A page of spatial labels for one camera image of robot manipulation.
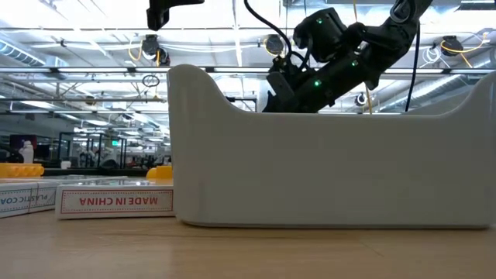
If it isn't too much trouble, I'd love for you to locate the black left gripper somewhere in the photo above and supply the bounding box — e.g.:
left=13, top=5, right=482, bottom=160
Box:
left=146, top=0, right=205, bottom=32

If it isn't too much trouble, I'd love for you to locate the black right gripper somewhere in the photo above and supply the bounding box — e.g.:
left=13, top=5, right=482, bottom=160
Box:
left=288, top=53, right=369, bottom=114

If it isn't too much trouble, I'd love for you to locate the yellow toy block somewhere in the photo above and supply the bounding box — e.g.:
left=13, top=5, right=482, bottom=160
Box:
left=0, top=162, right=45, bottom=178
left=146, top=165, right=174, bottom=180

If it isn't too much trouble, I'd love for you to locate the teal playing card box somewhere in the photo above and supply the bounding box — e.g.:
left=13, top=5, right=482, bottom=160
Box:
left=0, top=178, right=59, bottom=219

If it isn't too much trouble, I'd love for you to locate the grey plastic bin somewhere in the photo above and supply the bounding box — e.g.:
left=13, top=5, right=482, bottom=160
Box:
left=166, top=64, right=496, bottom=229

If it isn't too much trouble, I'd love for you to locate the dark red monitor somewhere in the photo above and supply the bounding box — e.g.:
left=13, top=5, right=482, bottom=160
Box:
left=9, top=134, right=39, bottom=151

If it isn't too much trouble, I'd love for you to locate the pink playing card box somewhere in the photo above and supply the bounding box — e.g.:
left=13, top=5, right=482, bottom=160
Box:
left=54, top=177, right=175, bottom=221

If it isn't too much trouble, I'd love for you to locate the white bottle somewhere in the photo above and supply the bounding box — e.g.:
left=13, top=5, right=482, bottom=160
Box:
left=19, top=139, right=35, bottom=164

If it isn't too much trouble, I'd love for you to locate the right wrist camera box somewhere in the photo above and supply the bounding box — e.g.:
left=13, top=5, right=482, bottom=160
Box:
left=264, top=57, right=298, bottom=114

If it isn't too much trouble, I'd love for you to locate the black shelving frame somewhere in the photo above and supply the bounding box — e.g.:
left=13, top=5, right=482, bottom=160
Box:
left=57, top=131, right=129, bottom=168

